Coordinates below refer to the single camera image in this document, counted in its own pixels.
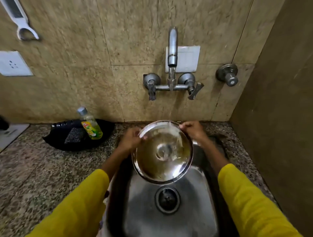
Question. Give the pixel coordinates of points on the person's right hand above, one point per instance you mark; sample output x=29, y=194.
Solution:
x=194, y=130

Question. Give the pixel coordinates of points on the person's left hand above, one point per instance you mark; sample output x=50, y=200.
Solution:
x=129, y=141

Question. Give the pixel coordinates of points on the person's left fingers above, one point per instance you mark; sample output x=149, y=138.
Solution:
x=139, y=133

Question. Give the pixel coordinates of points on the person's right fingers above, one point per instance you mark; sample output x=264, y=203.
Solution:
x=187, y=127

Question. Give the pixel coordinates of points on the round steel plate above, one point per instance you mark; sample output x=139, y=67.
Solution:
x=162, y=152

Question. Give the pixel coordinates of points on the person's left forearm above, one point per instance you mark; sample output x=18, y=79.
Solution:
x=78, y=202

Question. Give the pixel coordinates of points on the person's right forearm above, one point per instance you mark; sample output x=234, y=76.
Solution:
x=244, y=195

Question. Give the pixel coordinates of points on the yellow dish soap bottle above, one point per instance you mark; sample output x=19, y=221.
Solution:
x=91, y=124

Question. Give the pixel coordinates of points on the dark scrub sponge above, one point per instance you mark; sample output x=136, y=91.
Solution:
x=75, y=135

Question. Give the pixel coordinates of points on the stainless steel sink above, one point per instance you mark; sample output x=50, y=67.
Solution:
x=168, y=195

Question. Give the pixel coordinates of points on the black sink drain strainer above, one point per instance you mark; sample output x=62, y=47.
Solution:
x=167, y=199

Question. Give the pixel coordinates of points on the black plastic tray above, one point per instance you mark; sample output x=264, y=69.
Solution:
x=61, y=136

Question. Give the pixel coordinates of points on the white flat board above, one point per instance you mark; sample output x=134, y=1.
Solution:
x=11, y=135

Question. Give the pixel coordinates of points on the black object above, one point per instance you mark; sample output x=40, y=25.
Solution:
x=3, y=123

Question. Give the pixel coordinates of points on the white vegetable peeler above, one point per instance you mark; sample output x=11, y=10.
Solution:
x=20, y=20

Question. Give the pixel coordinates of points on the steel wall mixer faucet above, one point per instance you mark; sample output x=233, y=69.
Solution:
x=172, y=70

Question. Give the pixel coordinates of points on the steel wall valve knob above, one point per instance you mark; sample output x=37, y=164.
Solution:
x=228, y=74

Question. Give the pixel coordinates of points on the white wall cover plate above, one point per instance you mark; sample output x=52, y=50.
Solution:
x=189, y=58

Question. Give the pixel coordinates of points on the white wall power socket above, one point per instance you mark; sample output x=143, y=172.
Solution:
x=13, y=64

